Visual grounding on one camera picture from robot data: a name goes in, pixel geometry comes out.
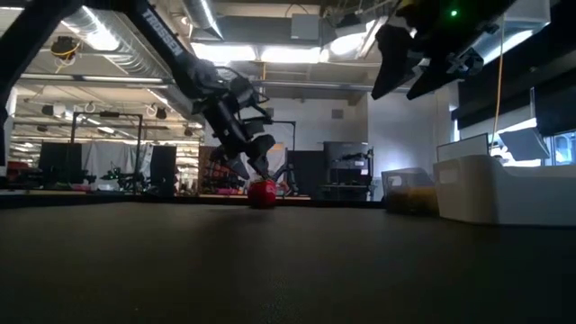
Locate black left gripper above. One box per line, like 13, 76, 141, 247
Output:
197, 76, 278, 181

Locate black gantry frame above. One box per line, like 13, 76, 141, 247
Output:
268, 118, 297, 152
68, 110, 144, 195

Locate ceiling cable reel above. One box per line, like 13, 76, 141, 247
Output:
49, 34, 82, 73

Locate green background robot arms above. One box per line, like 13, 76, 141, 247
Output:
98, 165, 150, 194

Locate black aluminium table frame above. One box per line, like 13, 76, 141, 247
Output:
0, 193, 383, 209

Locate black standing panel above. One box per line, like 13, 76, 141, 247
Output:
286, 149, 325, 195
148, 144, 178, 194

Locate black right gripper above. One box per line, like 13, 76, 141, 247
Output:
371, 0, 518, 101

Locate black wall screen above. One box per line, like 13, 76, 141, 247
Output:
529, 83, 576, 136

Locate white plastic basket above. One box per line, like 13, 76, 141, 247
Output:
432, 155, 576, 227

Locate grey ceiling box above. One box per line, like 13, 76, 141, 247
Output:
291, 13, 321, 41

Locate ceiling light panel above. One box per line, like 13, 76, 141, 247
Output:
191, 40, 323, 64

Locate large silver duct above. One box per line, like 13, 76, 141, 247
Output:
328, 0, 551, 73

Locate white board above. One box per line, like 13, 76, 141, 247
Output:
435, 132, 491, 163

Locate white hanging sheet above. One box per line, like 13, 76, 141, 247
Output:
269, 142, 288, 181
80, 140, 153, 191

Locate patterned wall tapestry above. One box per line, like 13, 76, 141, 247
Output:
197, 144, 247, 195

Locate black equipment cabinet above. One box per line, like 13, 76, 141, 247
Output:
322, 140, 375, 203

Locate yellow hanging cable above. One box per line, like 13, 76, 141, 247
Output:
489, 17, 506, 152

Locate grey tilted screen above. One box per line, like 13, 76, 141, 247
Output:
497, 126, 551, 162

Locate grey ceiling pipe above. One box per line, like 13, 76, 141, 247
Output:
17, 71, 436, 94

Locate silver ventilation duct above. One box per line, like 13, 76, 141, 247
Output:
58, 4, 208, 122

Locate clear plastic basket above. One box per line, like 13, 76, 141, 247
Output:
380, 166, 440, 216

